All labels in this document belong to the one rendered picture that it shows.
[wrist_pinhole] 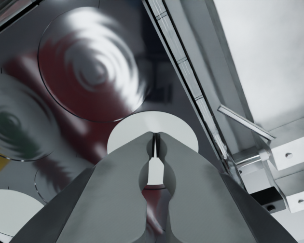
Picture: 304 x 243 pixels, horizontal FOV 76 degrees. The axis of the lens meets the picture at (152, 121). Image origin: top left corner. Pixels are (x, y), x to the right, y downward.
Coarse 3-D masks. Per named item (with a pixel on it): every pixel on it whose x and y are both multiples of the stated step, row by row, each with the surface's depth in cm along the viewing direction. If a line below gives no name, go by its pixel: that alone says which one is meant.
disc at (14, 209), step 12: (0, 192) 25; (12, 192) 25; (0, 204) 26; (12, 204) 26; (24, 204) 26; (36, 204) 26; (0, 216) 27; (12, 216) 27; (24, 216) 27; (0, 228) 28; (12, 228) 28
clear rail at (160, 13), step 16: (160, 0) 15; (160, 16) 15; (160, 32) 16; (176, 32) 16; (176, 48) 16; (176, 64) 17; (192, 64) 17; (192, 80) 18; (192, 96) 18; (208, 112) 19; (208, 128) 20; (224, 144) 21; (224, 160) 22; (240, 176) 23
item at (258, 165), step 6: (246, 150) 31; (252, 150) 30; (234, 156) 31; (240, 156) 30; (258, 162) 28; (222, 168) 30; (240, 168) 29; (246, 168) 29; (252, 168) 29; (258, 168) 29; (240, 174) 30; (246, 174) 30
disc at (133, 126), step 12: (132, 120) 20; (144, 120) 20; (156, 120) 20; (168, 120) 20; (180, 120) 20; (120, 132) 20; (132, 132) 20; (144, 132) 20; (156, 132) 20; (168, 132) 20; (180, 132) 20; (192, 132) 20; (108, 144) 21; (120, 144) 21; (192, 144) 21; (156, 168) 23; (156, 180) 24
